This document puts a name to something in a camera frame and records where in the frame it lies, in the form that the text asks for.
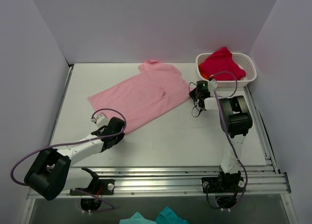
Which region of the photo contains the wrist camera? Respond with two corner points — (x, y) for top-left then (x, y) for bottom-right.
(208, 75), (218, 92)
(91, 113), (109, 128)

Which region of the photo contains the pink t-shirt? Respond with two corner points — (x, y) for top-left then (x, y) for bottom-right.
(88, 60), (189, 134)

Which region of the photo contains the aluminium rail frame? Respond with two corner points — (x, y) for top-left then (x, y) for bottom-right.
(26, 62), (292, 224)

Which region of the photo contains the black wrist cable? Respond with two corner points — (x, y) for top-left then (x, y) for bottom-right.
(189, 82), (204, 119)

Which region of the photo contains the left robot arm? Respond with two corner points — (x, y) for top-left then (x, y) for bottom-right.
(24, 117), (126, 201)

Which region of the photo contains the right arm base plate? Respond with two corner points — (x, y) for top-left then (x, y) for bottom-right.
(201, 177), (245, 194)

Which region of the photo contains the orange t-shirt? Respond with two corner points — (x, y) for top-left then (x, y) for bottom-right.
(198, 65), (209, 80)

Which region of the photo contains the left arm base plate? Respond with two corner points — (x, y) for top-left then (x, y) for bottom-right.
(69, 178), (115, 196)

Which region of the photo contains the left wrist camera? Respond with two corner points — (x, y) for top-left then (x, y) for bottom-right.
(91, 113), (109, 128)

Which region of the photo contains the white plastic basket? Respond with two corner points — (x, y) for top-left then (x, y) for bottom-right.
(195, 53), (257, 88)

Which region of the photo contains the red t-shirt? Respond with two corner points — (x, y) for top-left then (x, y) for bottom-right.
(199, 47), (246, 81)

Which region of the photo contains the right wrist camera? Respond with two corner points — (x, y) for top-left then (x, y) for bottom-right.
(208, 75), (218, 92)

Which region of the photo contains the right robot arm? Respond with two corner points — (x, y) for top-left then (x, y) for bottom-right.
(189, 80), (253, 195)

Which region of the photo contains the teal t-shirt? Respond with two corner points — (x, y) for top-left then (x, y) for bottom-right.
(118, 205), (190, 224)

